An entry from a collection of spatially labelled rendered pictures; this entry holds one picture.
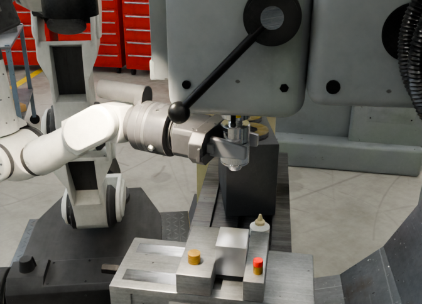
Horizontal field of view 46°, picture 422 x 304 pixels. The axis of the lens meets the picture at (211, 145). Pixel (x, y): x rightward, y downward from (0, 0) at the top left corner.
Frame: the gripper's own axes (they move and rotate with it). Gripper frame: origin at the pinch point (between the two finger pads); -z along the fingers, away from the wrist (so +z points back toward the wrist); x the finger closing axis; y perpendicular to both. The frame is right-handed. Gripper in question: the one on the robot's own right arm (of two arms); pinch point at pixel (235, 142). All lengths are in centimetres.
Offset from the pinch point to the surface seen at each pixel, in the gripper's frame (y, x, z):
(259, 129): 11.7, 34.6, 7.5
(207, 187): 32, 37, 22
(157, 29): -18.1, -5.3, 10.6
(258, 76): -14.2, -8.4, -6.2
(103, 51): 103, 382, 309
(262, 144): 13.0, 29.6, 4.8
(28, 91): 97, 225, 268
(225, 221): 31.7, 23.7, 10.8
